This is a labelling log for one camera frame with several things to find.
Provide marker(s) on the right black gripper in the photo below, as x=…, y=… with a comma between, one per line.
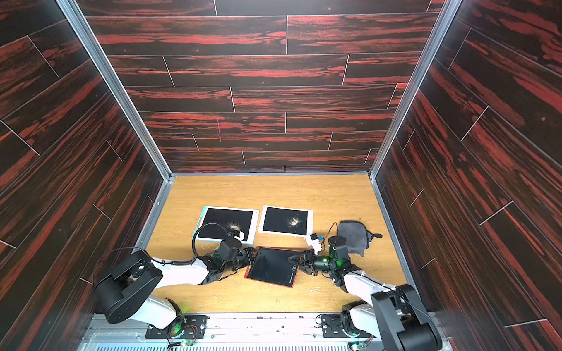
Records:
x=309, y=259

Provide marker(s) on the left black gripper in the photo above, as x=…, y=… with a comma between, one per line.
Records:
x=249, y=256

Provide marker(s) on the red drawing tablet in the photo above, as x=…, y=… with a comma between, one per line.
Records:
x=273, y=267

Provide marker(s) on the grey microfibre cloth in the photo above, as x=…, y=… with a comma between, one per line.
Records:
x=358, y=237

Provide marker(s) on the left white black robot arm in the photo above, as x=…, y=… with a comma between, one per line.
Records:
x=126, y=292

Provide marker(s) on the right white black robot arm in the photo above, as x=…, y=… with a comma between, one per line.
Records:
x=392, y=315

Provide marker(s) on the blue-edged white drawing tablet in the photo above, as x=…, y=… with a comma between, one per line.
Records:
x=216, y=223

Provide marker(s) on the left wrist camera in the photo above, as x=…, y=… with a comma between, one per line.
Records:
x=236, y=233

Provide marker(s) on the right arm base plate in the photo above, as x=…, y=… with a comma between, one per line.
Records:
x=332, y=327

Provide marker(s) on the aluminium front rail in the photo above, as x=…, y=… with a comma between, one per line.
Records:
x=227, y=331

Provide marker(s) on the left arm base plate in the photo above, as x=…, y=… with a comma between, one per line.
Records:
x=188, y=327

